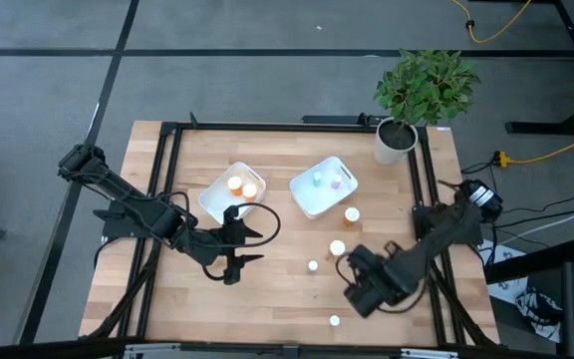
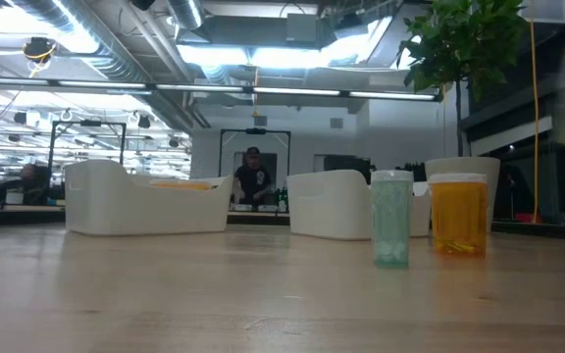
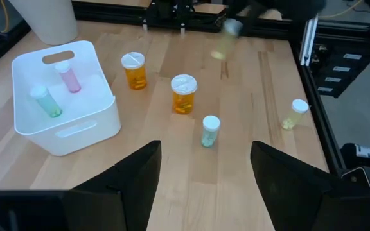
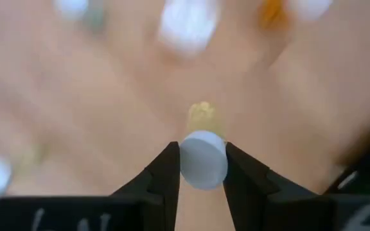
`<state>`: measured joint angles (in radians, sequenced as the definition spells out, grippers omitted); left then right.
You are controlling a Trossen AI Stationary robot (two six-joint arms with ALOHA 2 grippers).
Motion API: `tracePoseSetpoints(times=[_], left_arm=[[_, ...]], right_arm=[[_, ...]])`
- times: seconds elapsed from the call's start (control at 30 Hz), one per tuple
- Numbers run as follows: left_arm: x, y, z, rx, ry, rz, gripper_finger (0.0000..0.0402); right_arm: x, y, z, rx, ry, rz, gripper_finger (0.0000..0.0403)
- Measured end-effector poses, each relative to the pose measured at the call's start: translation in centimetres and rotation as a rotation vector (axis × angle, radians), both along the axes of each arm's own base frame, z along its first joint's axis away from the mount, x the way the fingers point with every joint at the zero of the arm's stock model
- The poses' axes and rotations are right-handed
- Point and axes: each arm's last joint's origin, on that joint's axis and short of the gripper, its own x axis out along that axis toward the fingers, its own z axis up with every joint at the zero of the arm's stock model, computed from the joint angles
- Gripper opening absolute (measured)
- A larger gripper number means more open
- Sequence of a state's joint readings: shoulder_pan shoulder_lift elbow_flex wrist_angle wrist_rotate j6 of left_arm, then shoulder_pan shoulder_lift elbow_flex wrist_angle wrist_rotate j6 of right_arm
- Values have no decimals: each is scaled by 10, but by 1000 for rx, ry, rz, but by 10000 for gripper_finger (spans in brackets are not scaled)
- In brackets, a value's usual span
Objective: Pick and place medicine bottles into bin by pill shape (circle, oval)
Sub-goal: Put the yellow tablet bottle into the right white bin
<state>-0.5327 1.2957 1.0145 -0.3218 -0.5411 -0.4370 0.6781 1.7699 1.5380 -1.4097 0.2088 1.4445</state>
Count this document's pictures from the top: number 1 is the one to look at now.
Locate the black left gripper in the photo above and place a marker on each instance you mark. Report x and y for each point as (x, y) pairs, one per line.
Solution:
(212, 247)

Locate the black desk leg frame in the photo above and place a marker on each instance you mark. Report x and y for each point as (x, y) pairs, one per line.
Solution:
(541, 128)

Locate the black desk crossbar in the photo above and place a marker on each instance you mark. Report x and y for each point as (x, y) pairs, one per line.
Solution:
(541, 256)

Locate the black aluminium table frame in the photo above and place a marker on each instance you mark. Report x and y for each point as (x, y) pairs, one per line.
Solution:
(287, 126)

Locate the black white patterned bag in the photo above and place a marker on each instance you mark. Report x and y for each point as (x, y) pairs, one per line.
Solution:
(538, 311)

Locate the teal pill bottle white cap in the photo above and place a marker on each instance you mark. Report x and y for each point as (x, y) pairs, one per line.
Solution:
(313, 265)

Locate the green plant in white pot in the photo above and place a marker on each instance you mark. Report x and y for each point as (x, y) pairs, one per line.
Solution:
(424, 85)

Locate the silver metal bracket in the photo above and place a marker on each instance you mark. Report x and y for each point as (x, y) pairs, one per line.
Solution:
(429, 354)
(152, 350)

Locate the white printed paper sheet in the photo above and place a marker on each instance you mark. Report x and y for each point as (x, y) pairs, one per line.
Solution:
(508, 291)

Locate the white plastic bin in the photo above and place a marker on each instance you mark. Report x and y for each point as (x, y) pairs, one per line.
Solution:
(217, 204)
(317, 199)

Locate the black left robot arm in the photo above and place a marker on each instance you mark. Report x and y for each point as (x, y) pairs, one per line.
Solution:
(117, 188)

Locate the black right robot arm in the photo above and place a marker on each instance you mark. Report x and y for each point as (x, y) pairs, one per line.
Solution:
(441, 234)

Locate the small white label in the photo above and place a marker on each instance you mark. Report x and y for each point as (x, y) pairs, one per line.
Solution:
(444, 128)

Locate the black rig beam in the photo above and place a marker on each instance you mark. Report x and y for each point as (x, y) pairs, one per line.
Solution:
(43, 349)

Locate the green pill bottle white cap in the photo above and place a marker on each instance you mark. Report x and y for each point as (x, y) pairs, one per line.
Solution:
(317, 177)

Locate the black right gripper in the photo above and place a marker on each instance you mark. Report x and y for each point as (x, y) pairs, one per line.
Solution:
(391, 279)

